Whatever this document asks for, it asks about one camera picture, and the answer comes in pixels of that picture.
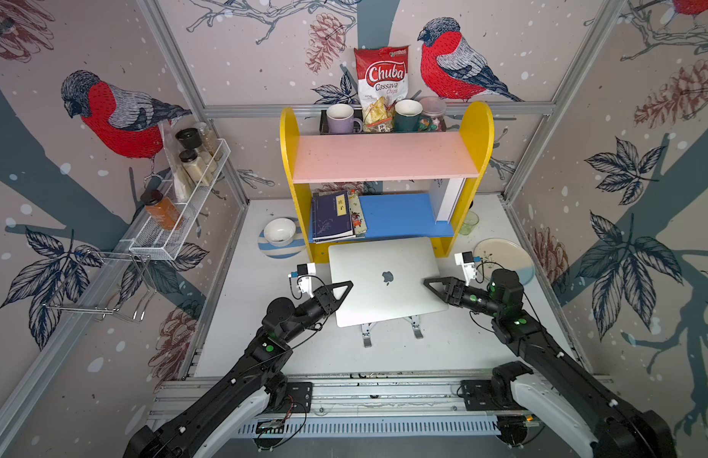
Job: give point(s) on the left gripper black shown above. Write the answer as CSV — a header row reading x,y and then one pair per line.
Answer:
x,y
322,298

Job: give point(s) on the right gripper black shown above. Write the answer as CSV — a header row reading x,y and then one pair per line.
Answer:
x,y
454,293

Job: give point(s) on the silver laptop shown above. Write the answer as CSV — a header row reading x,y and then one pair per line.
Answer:
x,y
388,280

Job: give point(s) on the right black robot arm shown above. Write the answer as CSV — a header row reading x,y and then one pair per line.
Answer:
x,y
546,381

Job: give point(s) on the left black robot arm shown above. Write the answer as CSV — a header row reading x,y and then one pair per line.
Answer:
x,y
254,382

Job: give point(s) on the silver laptop stand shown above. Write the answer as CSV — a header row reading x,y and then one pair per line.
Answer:
x,y
389,330

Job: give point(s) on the black lid spice jar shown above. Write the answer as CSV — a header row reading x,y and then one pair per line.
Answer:
x,y
191,139

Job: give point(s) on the cream and blue plate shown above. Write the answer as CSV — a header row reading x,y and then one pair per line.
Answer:
x,y
501,253

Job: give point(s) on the illustrated thin book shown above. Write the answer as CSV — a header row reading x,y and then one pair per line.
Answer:
x,y
356,213

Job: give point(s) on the blue striped plate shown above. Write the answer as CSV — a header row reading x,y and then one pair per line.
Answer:
x,y
282,252

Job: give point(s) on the green drinking glass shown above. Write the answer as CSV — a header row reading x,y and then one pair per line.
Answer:
x,y
470,223

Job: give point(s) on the dark blue book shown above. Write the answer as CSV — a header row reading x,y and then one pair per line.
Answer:
x,y
331,217

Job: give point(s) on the white bowl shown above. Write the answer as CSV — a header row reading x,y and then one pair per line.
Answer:
x,y
280,232

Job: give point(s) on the white grey book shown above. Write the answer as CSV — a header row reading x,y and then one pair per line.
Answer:
x,y
444,195

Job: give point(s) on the yellow shelf unit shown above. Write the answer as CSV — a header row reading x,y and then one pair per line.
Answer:
x,y
316,159

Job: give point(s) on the glass candy jar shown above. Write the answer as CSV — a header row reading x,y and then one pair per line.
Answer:
x,y
433,115

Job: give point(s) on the purple mug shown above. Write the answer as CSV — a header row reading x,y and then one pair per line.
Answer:
x,y
341,120

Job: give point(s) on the dark green mug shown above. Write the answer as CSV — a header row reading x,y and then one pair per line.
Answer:
x,y
407,116

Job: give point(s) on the clear plastic bag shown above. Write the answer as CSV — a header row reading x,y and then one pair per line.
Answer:
x,y
182,184

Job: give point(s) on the pale spice jar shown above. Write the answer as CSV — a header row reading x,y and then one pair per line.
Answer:
x,y
195,167

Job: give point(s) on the rear spice jar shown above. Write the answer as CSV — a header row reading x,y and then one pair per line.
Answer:
x,y
208,137

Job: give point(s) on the orange spice jar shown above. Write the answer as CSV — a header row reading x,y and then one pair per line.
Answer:
x,y
161,209

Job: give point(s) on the red Chuba chips bag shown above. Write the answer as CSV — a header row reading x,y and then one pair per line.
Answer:
x,y
382,81

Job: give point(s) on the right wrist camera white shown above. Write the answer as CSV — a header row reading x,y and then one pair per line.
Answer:
x,y
469,264

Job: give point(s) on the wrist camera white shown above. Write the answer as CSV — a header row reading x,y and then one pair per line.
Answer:
x,y
301,281
469,264

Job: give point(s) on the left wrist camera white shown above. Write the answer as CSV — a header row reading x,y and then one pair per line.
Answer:
x,y
301,281

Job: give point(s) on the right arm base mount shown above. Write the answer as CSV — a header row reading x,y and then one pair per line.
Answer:
x,y
478,395

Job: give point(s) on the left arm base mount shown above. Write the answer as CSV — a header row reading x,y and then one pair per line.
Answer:
x,y
291,397

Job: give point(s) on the white wire spice rack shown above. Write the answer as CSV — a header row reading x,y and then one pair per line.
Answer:
x,y
152,258

